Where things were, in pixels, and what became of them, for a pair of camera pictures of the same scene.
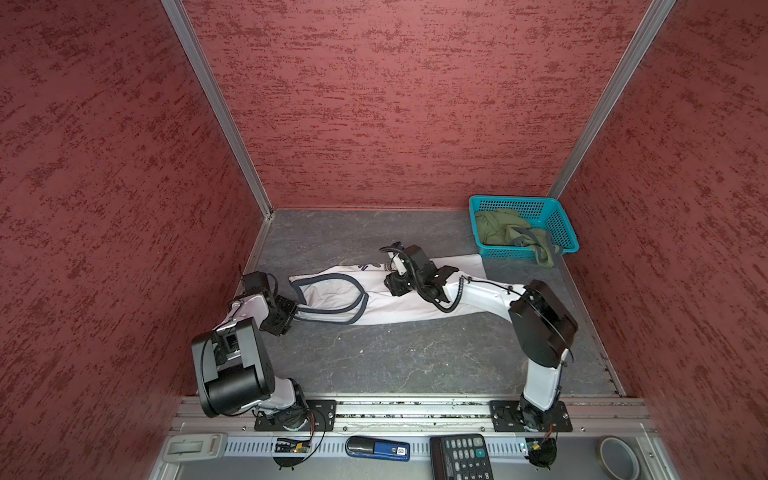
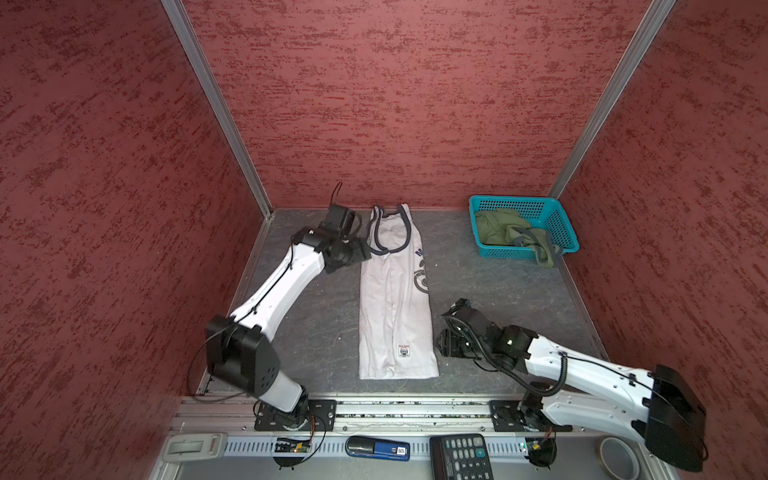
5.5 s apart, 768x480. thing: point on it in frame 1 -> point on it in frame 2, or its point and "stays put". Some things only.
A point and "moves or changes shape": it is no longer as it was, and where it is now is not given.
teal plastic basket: x=543 y=213 stays put
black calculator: x=460 y=457 stays put
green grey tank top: x=500 y=226 stays put
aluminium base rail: x=430 y=415 stays put
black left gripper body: x=279 y=316 -> x=352 y=253
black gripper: x=255 y=282 -> x=341 y=223
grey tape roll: x=617 y=459 stays put
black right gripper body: x=406 y=283 -> x=459 y=347
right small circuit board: x=543 y=453 stays put
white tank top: x=357 y=294 moves or changes shape
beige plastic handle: x=195 y=447 stays put
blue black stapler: x=377 y=448 stays put
